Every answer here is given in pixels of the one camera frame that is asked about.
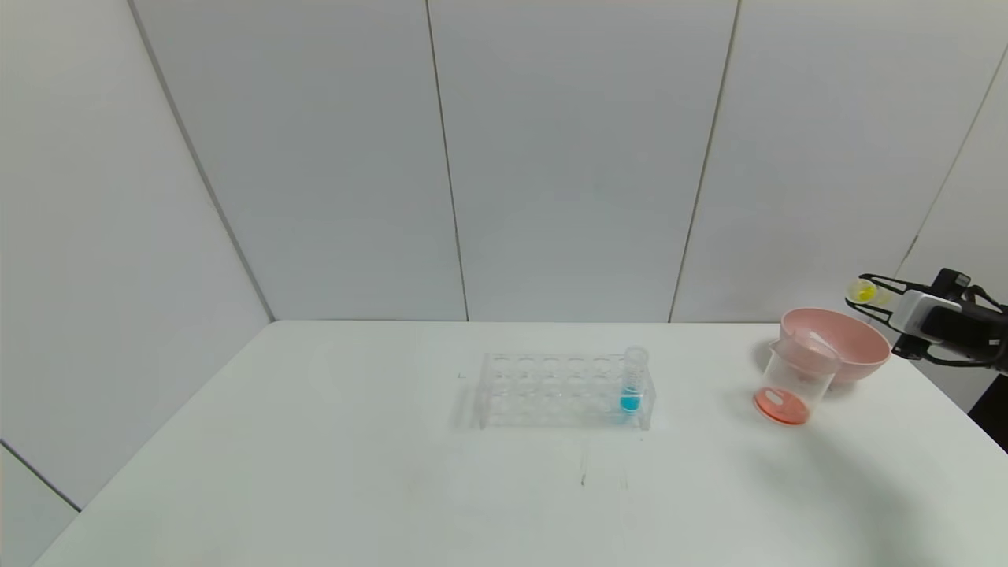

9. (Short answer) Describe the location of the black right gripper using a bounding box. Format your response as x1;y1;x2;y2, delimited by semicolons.
845;272;1008;369

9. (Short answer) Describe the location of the test tube with yellow pigment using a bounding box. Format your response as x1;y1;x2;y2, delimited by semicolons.
847;277;892;307

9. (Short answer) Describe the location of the clear plastic beaker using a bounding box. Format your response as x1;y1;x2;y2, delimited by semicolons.
752;335;842;427

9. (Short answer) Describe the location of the test tube with blue pigment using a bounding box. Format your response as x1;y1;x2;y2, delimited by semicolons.
620;347;649;414

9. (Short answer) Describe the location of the clear plastic test tube rack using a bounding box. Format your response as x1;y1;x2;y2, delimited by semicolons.
476;352;654;431

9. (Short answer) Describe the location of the pink bowl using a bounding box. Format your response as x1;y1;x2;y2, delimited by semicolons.
778;307;892;386

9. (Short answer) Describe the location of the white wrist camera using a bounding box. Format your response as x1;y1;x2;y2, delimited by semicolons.
892;290;963;339

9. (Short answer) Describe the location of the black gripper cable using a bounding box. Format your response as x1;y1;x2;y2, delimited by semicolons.
913;345;1005;369

